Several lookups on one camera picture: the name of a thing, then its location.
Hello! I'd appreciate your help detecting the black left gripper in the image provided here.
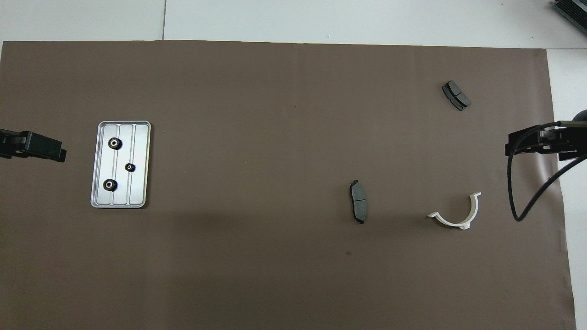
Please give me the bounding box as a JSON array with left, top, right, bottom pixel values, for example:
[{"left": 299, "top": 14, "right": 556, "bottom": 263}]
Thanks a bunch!
[{"left": 0, "top": 130, "right": 67, "bottom": 162}]

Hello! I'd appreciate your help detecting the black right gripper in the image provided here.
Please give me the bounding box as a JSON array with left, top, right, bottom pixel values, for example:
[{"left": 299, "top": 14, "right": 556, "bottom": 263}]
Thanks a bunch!
[{"left": 505, "top": 121, "right": 587, "bottom": 161}]

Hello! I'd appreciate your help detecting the silver ribbed metal tray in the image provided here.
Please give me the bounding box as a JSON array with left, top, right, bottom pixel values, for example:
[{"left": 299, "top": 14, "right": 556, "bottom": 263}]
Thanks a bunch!
[{"left": 90, "top": 121, "right": 151, "bottom": 209}]

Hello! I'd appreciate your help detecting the short grey brake pad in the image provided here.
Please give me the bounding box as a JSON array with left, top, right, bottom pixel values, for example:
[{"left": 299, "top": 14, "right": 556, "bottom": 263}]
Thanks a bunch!
[{"left": 442, "top": 80, "right": 471, "bottom": 111}]

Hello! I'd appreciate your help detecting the black ribbed device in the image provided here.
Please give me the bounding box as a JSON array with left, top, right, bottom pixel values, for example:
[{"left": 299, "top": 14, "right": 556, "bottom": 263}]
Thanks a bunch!
[{"left": 552, "top": 0, "right": 587, "bottom": 24}]

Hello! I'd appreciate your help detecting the long grey brake pad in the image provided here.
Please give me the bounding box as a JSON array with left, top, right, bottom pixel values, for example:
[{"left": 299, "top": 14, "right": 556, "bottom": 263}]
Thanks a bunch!
[{"left": 349, "top": 179, "right": 368, "bottom": 225}]

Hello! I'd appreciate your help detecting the brown paper table mat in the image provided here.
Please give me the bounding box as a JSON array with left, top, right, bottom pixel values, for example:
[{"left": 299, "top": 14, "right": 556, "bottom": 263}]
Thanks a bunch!
[{"left": 0, "top": 40, "right": 577, "bottom": 330}]

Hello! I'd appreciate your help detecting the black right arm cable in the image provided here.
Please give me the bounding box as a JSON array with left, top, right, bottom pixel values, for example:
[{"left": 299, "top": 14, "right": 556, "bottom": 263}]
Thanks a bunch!
[{"left": 506, "top": 122, "right": 587, "bottom": 222}]

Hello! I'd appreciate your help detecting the white plastic half-ring bracket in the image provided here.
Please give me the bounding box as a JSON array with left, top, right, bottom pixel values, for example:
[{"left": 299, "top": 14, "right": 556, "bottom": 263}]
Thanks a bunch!
[{"left": 427, "top": 192, "right": 482, "bottom": 230}]

